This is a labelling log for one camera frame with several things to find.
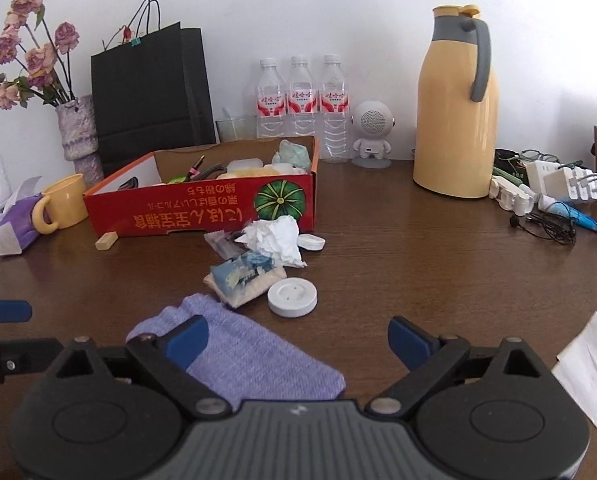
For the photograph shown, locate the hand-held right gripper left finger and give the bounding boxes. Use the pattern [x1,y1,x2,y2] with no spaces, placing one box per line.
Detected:
[51,316,232,420]

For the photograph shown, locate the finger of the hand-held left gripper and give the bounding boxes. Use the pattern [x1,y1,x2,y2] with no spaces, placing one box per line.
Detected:
[0,337,65,408]
[0,299,32,324]

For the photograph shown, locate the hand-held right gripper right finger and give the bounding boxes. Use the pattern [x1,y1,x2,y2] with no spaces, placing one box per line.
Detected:
[371,316,542,418]

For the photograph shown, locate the purple knit pouch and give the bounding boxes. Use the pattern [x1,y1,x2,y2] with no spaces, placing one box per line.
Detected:
[125,294,347,408]

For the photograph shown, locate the blue and white snack packet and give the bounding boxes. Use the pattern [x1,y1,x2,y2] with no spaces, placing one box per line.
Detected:
[203,252,288,309]

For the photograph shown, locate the clear plastic packet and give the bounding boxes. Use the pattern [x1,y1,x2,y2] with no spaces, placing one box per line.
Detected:
[204,230,244,261]

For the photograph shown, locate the white round plastic disc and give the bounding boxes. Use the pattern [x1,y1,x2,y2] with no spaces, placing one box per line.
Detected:
[267,277,320,318]

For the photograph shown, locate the white tissue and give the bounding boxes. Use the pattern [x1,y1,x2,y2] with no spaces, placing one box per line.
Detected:
[235,215,308,268]

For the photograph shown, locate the red cardboard box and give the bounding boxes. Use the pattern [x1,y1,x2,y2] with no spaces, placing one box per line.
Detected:
[82,135,321,238]

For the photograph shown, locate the orange and white plush hamster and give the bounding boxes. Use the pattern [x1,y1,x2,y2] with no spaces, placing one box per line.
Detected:
[218,165,312,181]

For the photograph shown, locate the white device with clear cap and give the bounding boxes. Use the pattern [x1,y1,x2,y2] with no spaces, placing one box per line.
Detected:
[226,158,264,176]

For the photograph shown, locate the iridescent plastic bag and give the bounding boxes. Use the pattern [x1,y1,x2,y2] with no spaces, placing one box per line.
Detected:
[271,140,312,171]

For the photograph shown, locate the purple tissue pack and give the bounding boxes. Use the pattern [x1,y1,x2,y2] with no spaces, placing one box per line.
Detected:
[0,176,54,257]

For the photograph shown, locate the yellow mug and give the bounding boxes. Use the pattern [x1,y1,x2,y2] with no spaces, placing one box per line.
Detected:
[32,173,89,235]

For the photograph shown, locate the white power strip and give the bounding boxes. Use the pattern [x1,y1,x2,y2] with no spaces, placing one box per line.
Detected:
[489,175,537,211]

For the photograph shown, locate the black earphones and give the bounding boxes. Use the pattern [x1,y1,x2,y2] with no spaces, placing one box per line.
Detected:
[509,207,577,246]

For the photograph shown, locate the white paper napkin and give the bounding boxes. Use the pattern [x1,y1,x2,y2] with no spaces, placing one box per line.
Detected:
[551,311,597,453]

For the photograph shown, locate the purple textured vase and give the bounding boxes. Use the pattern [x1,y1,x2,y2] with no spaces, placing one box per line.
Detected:
[56,94,104,177]

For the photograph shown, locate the blue pen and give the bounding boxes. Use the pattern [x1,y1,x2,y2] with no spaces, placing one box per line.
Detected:
[549,200,597,236]

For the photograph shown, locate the clear plastic cup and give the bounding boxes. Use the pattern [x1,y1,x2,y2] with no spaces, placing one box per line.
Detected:
[215,116,258,145]

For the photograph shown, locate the white multi-port charger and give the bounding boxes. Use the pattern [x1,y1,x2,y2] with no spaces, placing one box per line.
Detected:
[526,160,597,201]

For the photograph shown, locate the white robot-shaped speaker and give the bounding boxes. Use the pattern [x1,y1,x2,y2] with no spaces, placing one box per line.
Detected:
[351,101,397,168]

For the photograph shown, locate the eyeglasses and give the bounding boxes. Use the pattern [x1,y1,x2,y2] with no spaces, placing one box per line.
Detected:
[496,149,559,166]

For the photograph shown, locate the yellow thermos jug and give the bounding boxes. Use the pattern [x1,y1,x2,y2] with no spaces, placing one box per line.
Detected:
[413,4,499,199]

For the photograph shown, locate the clear water bottle red label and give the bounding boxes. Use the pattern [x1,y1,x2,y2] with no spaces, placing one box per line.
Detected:
[286,56,320,137]
[255,58,288,140]
[319,54,353,165]

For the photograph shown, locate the black paper bag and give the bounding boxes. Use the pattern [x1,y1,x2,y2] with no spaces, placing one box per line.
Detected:
[89,0,216,176]

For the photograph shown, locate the dried pink flowers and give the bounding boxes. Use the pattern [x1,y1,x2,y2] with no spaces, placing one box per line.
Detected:
[0,0,82,111]

